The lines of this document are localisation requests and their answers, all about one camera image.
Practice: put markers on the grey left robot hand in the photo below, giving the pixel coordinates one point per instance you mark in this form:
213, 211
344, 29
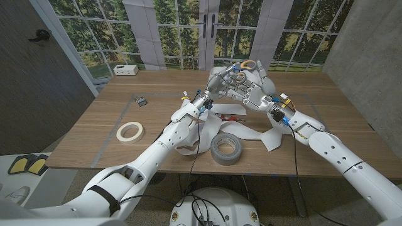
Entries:
215, 84

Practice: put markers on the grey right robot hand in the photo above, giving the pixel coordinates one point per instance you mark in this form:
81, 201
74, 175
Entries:
260, 97

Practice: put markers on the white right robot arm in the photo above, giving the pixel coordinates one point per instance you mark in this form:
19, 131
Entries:
345, 160

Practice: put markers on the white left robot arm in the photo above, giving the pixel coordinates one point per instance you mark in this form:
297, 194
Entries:
150, 157

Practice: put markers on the long white receipt paper strip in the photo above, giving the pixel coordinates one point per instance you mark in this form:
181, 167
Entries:
238, 132

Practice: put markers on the printed window forest backdrop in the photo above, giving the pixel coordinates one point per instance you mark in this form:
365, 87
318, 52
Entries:
235, 31

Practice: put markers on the white power box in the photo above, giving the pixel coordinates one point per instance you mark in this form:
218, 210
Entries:
125, 70

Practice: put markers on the beige masking tape roll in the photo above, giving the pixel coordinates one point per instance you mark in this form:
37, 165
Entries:
130, 141

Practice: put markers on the grey table leg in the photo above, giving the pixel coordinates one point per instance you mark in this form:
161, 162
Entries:
298, 197

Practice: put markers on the black round floor object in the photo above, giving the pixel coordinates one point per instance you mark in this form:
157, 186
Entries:
157, 178

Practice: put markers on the white robot torso base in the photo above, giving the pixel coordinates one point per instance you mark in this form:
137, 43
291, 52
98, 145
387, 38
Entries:
235, 207

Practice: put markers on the white floor board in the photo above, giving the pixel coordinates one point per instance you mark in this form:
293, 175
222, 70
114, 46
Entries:
53, 185

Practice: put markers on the yellow black foot pedal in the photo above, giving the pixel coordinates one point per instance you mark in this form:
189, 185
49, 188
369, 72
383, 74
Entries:
38, 164
19, 164

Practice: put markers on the white robot torso edge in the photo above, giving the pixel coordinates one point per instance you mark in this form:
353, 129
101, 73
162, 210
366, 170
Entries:
63, 223

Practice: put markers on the white sneaker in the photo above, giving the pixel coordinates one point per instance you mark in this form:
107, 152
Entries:
19, 194

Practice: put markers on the grey duct tape roll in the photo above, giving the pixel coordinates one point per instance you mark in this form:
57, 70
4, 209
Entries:
220, 157

